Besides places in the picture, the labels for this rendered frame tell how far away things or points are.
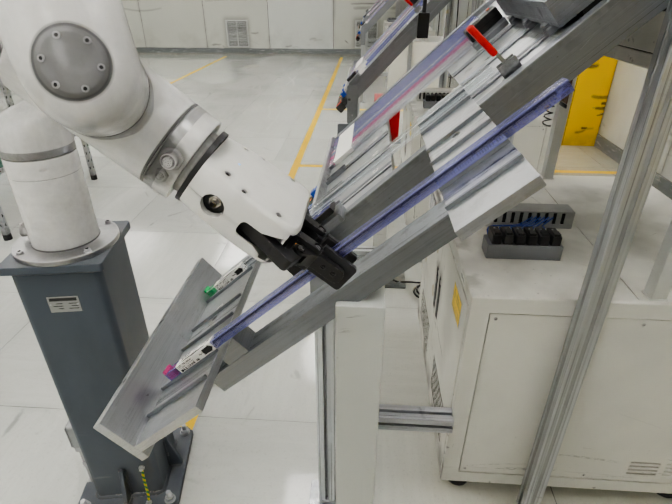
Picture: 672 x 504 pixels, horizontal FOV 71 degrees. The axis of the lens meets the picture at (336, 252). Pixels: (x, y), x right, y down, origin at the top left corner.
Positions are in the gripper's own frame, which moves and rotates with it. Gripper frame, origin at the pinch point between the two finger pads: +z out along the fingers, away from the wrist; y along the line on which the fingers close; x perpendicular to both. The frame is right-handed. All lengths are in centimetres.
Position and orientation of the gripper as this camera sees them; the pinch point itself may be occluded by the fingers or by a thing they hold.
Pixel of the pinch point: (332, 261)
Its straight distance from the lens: 47.0
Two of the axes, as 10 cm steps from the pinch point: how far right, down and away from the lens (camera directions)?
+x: -6.3, 6.6, 4.2
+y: 0.7, -4.9, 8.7
